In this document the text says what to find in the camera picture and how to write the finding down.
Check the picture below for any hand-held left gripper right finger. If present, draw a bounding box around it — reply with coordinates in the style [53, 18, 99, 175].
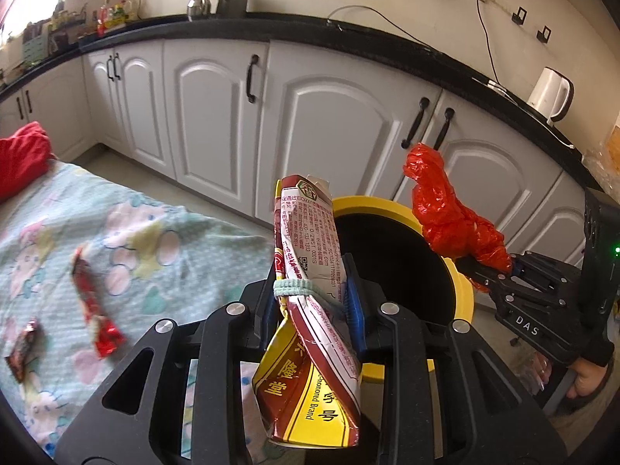
[341, 252, 567, 465]

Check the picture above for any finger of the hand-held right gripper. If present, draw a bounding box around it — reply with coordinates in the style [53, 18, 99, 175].
[455, 257, 539, 307]
[511, 251, 583, 297]

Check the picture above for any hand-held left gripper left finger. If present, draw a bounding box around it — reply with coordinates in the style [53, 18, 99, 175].
[55, 271, 284, 465]

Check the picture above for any yellow trash bin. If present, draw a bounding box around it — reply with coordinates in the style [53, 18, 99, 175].
[332, 195, 473, 383]

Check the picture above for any pale green hair tie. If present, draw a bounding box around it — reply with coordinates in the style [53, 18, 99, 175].
[272, 278, 350, 312]

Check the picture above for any red plastic bag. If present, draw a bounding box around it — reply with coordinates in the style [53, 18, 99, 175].
[403, 143, 513, 274]

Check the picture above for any red yellow snack packet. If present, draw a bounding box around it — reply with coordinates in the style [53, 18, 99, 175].
[253, 174, 364, 448]

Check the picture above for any person's right forearm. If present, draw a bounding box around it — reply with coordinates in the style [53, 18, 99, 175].
[579, 334, 618, 370]

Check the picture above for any person's right hand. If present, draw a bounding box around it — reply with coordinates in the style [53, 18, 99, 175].
[535, 361, 610, 402]

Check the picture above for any clear plastic bag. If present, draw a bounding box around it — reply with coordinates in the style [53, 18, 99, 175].
[582, 125, 620, 191]

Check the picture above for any light blue printed blanket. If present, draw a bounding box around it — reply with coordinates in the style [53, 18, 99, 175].
[0, 157, 286, 463]

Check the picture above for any red shiny snack wrapper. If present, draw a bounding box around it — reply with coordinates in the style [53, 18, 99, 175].
[72, 246, 126, 359]

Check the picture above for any white electric kettle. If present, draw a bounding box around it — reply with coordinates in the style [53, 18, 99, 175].
[527, 67, 575, 124]

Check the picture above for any white kitchen cabinet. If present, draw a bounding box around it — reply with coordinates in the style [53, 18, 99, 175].
[0, 14, 611, 311]

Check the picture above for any dark brown snack wrapper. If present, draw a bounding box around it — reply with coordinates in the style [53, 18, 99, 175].
[4, 319, 43, 384]

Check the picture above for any red cloth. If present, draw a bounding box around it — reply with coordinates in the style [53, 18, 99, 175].
[0, 121, 58, 204]

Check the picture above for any dark metal canister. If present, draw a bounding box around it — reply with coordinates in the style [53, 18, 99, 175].
[216, 0, 251, 19]

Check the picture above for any group of condiment bottles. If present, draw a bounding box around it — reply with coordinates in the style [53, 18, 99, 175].
[96, 0, 141, 36]

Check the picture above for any black power cable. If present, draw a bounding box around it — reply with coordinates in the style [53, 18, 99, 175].
[476, 0, 507, 89]

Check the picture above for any thin grey wire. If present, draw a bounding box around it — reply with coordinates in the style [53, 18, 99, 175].
[327, 5, 437, 54]

